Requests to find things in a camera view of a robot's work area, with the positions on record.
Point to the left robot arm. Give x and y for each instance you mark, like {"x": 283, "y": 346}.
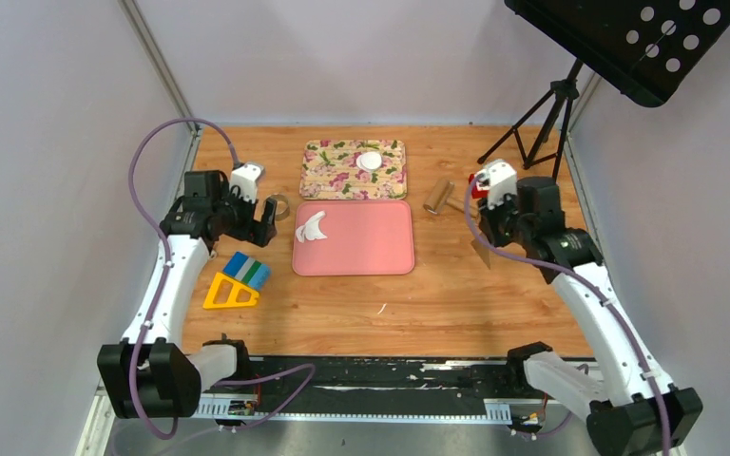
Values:
{"x": 146, "y": 374}

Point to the yellow triangular toy block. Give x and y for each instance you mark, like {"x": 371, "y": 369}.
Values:
{"x": 226, "y": 292}

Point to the black music stand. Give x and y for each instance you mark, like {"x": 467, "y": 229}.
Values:
{"x": 643, "y": 48}

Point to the round cut dough wrapper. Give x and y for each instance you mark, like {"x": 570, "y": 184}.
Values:
{"x": 369, "y": 161}

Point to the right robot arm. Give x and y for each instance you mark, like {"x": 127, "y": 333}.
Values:
{"x": 635, "y": 408}

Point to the red grid box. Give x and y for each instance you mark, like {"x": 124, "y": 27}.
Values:
{"x": 479, "y": 190}

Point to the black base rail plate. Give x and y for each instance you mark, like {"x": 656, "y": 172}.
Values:
{"x": 368, "y": 386}

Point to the wooden double-ended roller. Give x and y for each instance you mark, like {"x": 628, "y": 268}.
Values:
{"x": 442, "y": 196}

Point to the blue green toy brick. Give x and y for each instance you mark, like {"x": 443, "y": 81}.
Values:
{"x": 247, "y": 271}

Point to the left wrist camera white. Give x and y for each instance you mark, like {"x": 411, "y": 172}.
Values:
{"x": 244, "y": 181}

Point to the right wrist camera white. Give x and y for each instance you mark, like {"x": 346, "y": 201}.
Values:
{"x": 499, "y": 180}

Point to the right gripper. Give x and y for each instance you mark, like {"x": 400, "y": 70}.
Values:
{"x": 487, "y": 219}

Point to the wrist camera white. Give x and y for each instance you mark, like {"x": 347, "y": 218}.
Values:
{"x": 244, "y": 181}
{"x": 499, "y": 180}

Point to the pink plastic tray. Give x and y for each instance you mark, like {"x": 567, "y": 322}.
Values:
{"x": 364, "y": 238}

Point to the floral cutting mat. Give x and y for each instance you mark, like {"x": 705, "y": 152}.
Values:
{"x": 328, "y": 171}

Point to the white dough ball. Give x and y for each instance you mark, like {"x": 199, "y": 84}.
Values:
{"x": 310, "y": 230}

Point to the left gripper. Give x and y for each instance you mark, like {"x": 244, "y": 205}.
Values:
{"x": 252, "y": 229}

